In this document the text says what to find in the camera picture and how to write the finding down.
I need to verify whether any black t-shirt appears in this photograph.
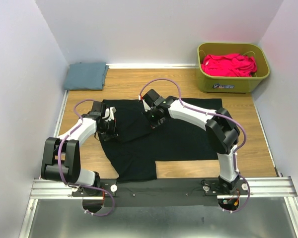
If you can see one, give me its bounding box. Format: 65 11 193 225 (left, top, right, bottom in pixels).
99 99 218 182

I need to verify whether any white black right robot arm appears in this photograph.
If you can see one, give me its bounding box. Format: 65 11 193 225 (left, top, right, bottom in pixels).
139 89 240 194

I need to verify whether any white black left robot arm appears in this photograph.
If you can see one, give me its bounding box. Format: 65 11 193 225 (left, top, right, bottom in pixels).
41 101 118 196

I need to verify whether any folded blue-grey t-shirt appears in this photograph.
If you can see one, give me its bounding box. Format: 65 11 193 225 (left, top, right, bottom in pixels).
63 62 109 91

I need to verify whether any olive green plastic bin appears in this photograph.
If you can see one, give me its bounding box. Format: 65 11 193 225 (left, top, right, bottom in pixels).
196 42 270 93

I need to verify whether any pink t-shirt in bin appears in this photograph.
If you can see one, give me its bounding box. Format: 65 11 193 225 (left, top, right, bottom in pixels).
201 53 257 77

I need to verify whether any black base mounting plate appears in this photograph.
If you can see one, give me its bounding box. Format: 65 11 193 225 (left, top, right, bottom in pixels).
72 178 247 210

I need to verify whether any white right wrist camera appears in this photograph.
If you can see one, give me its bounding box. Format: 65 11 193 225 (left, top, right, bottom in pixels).
138 95 151 112

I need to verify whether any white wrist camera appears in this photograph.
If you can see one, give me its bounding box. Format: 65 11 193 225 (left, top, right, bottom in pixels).
138 95 151 112
102 107 116 121

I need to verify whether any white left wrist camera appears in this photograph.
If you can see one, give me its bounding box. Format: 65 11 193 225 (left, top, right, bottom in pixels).
102 107 116 121

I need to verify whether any aluminium frame rail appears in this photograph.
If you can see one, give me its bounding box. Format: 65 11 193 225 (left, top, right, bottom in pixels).
19 89 298 238

